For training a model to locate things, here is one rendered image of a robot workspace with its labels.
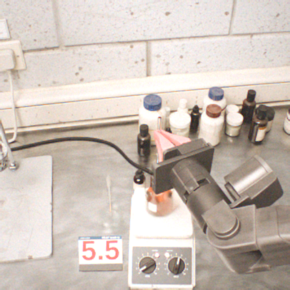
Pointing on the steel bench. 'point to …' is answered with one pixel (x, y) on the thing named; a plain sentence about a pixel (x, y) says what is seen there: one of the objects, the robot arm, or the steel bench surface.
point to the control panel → (162, 265)
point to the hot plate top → (150, 229)
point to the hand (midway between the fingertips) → (158, 135)
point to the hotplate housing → (160, 246)
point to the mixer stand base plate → (26, 210)
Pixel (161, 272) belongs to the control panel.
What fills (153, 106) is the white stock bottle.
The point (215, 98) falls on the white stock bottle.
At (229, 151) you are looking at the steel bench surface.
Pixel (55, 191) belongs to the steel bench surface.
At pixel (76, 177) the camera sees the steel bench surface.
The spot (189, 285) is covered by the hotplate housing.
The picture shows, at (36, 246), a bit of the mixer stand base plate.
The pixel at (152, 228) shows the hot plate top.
